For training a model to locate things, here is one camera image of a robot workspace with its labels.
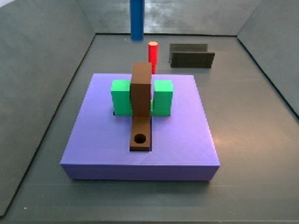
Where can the brown L-shaped bracket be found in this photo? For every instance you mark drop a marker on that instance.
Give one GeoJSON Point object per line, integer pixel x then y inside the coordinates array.
{"type": "Point", "coordinates": [141, 103]}

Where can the black angle fixture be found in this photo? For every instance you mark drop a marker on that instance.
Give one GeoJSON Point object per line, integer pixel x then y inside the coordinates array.
{"type": "Point", "coordinates": [190, 56]}

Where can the red stepped peg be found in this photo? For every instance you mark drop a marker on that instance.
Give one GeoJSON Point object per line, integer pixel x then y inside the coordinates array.
{"type": "Point", "coordinates": [153, 47]}

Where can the green U-shaped block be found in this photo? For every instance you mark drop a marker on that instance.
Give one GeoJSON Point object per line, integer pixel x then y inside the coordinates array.
{"type": "Point", "coordinates": [161, 103]}

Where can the purple base block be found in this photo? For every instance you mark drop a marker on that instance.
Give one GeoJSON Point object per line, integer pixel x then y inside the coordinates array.
{"type": "Point", "coordinates": [184, 153]}

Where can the blue stepped peg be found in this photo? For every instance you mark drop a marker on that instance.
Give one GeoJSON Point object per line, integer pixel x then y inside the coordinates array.
{"type": "Point", "coordinates": [137, 14]}

